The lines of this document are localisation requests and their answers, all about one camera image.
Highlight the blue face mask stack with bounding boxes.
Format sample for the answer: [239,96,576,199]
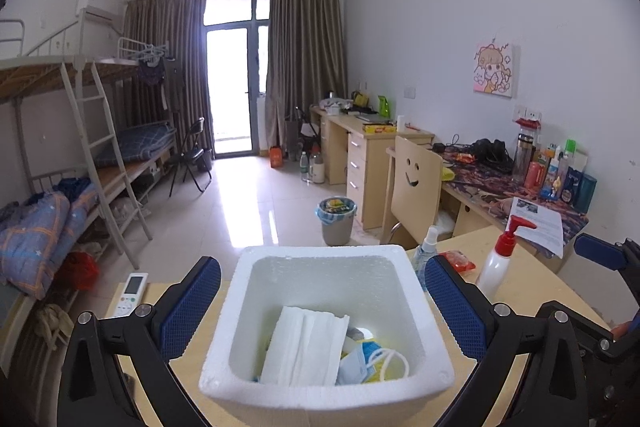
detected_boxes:
[336,341,412,387]

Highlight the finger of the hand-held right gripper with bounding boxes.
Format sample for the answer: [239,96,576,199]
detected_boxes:
[573,233,640,308]

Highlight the blue orange quilt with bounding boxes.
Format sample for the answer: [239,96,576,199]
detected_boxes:
[0,189,98,299]

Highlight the white tissue stack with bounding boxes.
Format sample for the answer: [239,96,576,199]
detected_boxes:
[258,305,351,389]

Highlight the red snack packet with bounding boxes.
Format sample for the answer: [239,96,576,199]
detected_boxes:
[440,250,476,273]

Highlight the metal bunk bed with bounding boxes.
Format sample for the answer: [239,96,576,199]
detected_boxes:
[0,19,178,358]

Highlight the white bed ladder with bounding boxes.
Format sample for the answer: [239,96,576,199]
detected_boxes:
[60,61,153,270]

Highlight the red lid water bottle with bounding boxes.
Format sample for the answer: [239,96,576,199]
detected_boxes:
[512,118,543,185]

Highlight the printed paper sheet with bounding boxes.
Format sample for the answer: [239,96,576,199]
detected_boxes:
[507,197,565,259]

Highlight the pink cartoon wall poster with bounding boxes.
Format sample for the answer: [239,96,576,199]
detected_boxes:
[472,41,516,98]

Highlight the white foam box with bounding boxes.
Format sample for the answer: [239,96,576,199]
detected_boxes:
[197,244,456,418]

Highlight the white remote control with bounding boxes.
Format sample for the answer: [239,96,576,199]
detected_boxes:
[114,273,150,318]

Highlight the wooden smiley chair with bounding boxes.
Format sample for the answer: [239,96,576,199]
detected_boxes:
[379,135,445,248]

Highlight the grey trash bin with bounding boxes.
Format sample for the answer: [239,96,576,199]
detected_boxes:
[315,197,358,246]

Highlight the white pump lotion bottle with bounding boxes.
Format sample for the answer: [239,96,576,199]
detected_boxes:
[475,215,531,300]

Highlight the printed desk mat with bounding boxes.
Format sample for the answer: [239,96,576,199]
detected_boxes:
[440,146,590,253]

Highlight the red plastic bag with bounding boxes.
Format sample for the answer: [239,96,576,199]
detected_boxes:
[54,252,100,290]

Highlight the glass balcony door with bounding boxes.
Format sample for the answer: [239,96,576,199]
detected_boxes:
[204,0,272,155]

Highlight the white air conditioner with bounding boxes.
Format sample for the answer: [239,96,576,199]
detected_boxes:
[76,0,118,25]

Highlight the row of toiletry bottles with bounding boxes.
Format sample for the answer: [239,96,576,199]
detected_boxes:
[524,139,599,212]

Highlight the brown curtain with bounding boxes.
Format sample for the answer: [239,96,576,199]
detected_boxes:
[122,0,207,158]
[264,0,349,150]

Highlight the wooden desk with drawers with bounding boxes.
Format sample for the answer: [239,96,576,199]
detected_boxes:
[310,104,435,230]

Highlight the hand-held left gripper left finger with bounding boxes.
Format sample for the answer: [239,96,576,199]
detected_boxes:
[56,255,222,427]

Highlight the clear blue spray bottle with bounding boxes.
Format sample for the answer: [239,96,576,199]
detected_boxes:
[411,225,440,293]

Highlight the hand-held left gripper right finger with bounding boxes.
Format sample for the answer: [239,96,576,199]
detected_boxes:
[423,255,596,427]

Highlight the black metal frame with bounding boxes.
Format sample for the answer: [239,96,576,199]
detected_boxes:
[285,107,321,158]

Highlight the black headphones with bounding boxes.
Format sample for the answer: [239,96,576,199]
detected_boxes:
[470,138,515,172]

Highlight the blue plaid bedding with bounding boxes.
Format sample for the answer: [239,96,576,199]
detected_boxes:
[95,121,177,168]

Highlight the hanging dark clothes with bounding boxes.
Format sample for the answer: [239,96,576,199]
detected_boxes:
[137,57,166,88]

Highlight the beige cloth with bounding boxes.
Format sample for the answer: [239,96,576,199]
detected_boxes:
[34,304,73,350]

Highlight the black folding chair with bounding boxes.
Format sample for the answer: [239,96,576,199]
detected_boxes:
[166,117,213,198]

